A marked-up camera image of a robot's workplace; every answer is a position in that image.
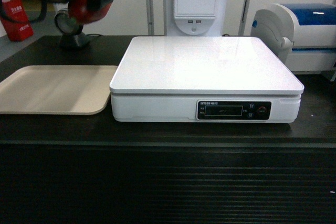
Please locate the dark red mango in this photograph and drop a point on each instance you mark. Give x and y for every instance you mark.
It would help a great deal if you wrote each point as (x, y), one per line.
(77, 10)

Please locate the red fire extinguisher box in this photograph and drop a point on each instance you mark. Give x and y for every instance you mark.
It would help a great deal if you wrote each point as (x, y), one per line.
(21, 29)

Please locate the beige plastic tray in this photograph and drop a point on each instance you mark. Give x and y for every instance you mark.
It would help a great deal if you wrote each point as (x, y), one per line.
(57, 90)

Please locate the white receipt printer kiosk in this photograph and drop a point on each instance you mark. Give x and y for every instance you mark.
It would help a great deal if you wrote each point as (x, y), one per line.
(194, 17)

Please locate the white checkout scale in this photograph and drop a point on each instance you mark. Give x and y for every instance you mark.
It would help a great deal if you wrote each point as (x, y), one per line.
(203, 79)

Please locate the black barcode scanner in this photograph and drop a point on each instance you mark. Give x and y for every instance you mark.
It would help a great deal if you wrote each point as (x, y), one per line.
(72, 37)

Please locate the white blue label printer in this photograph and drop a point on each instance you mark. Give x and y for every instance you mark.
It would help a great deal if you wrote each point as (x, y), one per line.
(302, 36)

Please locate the black checkout counter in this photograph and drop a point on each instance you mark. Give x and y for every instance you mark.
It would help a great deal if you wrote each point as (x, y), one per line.
(93, 169)

